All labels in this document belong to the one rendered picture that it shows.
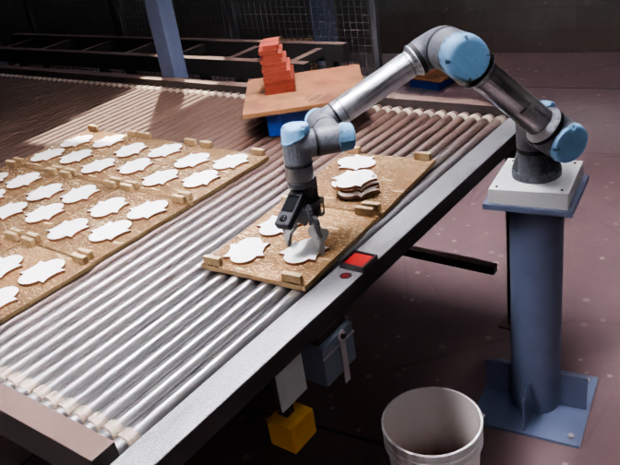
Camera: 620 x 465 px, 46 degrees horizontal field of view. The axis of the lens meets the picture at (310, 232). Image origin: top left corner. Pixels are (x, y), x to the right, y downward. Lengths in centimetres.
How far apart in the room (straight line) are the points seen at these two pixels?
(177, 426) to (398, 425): 101
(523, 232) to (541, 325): 35
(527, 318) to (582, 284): 101
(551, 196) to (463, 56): 56
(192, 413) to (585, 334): 203
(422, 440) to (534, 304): 58
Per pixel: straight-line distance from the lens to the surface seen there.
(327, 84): 310
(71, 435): 158
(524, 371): 270
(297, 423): 181
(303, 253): 198
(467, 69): 193
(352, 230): 208
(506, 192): 229
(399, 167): 245
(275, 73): 305
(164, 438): 154
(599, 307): 339
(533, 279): 247
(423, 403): 240
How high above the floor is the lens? 191
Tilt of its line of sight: 27 degrees down
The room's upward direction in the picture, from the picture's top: 9 degrees counter-clockwise
